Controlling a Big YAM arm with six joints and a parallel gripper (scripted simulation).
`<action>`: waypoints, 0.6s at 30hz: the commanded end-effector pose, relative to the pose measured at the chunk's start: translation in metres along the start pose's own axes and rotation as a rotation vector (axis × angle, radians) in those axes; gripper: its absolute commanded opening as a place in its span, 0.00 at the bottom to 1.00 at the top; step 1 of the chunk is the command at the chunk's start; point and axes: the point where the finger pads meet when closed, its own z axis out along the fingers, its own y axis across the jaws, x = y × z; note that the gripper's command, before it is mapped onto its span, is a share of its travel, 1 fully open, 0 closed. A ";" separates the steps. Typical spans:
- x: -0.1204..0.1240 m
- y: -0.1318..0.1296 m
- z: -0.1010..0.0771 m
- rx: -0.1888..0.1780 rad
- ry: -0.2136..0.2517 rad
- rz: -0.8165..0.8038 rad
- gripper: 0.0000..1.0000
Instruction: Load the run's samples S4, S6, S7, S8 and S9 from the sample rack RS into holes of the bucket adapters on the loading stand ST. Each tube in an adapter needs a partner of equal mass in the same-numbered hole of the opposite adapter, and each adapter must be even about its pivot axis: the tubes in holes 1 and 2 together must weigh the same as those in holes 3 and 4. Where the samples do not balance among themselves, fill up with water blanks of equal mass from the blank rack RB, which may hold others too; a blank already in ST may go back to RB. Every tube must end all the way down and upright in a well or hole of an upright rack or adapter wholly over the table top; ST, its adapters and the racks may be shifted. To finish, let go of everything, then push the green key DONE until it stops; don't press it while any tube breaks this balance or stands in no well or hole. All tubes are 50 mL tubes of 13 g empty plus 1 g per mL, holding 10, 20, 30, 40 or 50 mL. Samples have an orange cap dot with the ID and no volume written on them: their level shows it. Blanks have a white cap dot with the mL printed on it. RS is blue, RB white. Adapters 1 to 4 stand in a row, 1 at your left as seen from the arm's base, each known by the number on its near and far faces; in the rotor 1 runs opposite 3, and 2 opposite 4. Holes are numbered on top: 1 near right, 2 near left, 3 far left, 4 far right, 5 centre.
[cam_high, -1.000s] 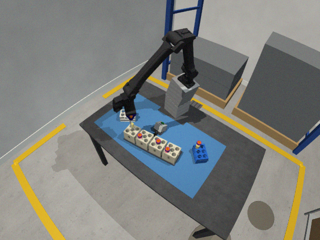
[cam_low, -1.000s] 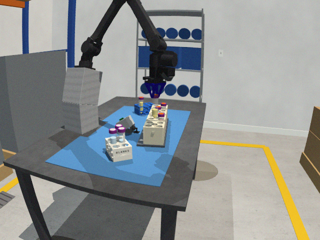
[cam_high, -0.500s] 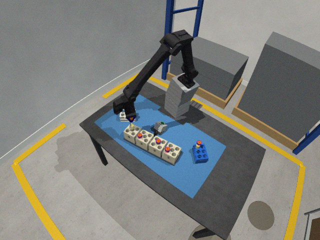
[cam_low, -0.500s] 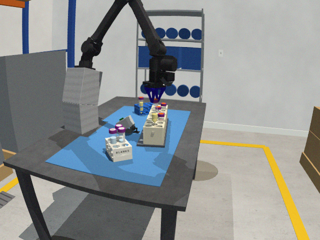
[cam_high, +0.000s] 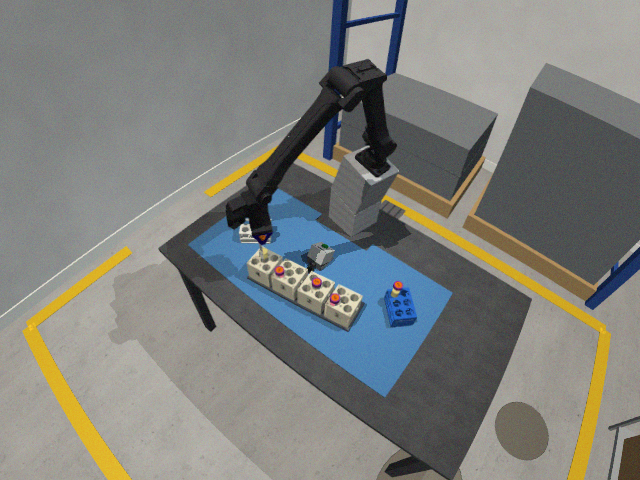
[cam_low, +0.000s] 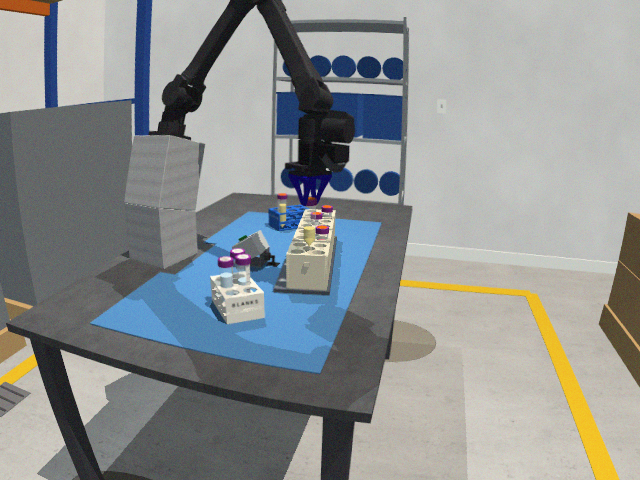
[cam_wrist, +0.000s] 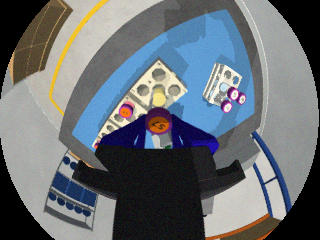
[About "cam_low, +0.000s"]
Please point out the blue tube rack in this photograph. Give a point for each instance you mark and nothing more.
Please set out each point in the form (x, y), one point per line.
(290, 223)

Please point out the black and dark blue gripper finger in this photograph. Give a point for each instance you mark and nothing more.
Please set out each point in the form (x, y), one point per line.
(324, 181)
(307, 182)

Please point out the white tube rack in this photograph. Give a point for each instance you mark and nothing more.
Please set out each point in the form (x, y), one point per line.
(238, 308)

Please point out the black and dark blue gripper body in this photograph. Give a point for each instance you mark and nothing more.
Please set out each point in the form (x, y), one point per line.
(309, 171)

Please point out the blue flat mat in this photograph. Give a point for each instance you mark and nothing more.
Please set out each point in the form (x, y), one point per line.
(298, 330)

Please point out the centrifuge tube with yellow liquid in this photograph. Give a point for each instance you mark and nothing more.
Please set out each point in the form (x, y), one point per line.
(309, 221)

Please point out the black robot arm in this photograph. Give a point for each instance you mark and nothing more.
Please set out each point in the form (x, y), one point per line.
(324, 124)

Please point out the pink sample tube with orange cap dot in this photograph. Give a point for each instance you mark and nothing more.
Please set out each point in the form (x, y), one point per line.
(322, 232)

